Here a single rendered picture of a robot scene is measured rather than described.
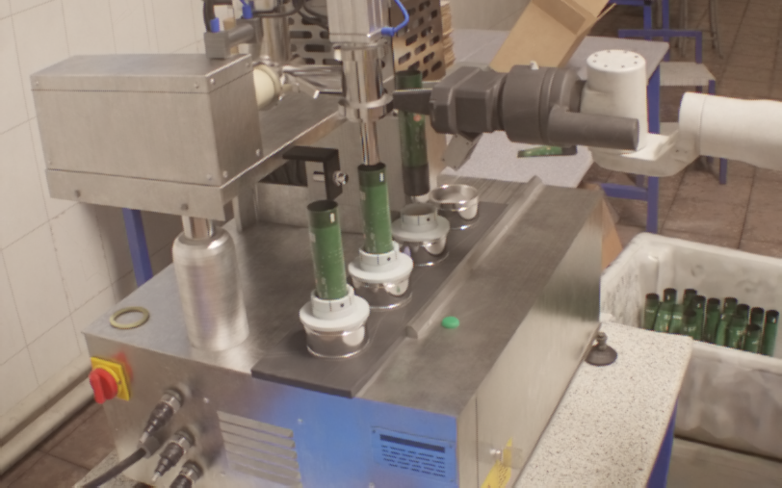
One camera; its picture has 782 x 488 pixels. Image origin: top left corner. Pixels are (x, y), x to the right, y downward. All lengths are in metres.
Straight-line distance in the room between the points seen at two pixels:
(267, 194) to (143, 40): 1.71
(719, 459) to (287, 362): 1.02
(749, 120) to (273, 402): 0.58
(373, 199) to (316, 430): 0.25
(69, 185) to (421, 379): 0.45
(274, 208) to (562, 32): 1.50
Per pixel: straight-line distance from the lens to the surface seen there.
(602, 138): 0.99
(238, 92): 0.98
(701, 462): 1.82
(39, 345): 2.78
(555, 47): 2.72
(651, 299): 2.01
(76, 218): 2.83
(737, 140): 0.99
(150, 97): 0.98
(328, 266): 0.97
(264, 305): 1.15
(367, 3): 0.97
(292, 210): 1.34
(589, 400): 1.42
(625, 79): 1.00
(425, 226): 1.16
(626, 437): 1.34
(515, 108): 1.03
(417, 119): 1.12
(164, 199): 1.02
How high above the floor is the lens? 1.56
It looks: 24 degrees down
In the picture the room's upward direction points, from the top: 5 degrees counter-clockwise
